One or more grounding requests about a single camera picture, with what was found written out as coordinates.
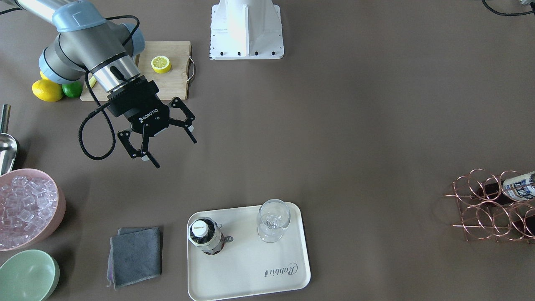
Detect metal ice scoop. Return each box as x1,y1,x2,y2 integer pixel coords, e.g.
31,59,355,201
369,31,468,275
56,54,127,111
0,104,18,175

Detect wooden cutting board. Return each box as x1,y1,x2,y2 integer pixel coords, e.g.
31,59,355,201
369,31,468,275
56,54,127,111
80,41,196,102

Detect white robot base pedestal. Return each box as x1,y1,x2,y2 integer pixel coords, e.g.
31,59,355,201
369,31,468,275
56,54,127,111
209,0,285,60

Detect folded grey cloth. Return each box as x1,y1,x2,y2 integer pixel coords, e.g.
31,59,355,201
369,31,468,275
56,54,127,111
107,227,163,290

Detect half lemon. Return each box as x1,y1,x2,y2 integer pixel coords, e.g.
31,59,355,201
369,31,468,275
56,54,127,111
150,55,172,74

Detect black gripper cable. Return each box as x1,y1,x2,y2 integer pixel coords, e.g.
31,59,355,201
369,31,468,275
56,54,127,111
78,75,122,161

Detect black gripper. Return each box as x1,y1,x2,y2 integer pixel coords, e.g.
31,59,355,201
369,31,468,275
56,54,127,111
107,76,197,169

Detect green bowl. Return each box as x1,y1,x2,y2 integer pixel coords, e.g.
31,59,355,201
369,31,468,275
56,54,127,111
0,250,60,301

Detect pink bowl of ice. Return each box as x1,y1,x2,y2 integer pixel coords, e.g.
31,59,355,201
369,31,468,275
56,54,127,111
0,169,66,252

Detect cream serving tray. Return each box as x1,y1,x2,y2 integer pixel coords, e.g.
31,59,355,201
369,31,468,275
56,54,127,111
187,202,311,301

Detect clear wine glass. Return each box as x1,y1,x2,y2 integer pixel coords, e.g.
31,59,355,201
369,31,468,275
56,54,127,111
257,199,291,243

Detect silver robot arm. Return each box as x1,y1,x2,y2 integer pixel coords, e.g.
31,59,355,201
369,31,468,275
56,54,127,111
8,0,170,137

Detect green lime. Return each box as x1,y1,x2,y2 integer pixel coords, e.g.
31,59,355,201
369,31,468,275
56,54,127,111
61,81,83,98

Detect tea bottle white cap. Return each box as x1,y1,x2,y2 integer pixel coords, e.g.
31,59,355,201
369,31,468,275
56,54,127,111
188,217,225,255

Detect copper wire bottle basket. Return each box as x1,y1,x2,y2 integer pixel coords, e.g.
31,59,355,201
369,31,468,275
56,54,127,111
444,169,535,244

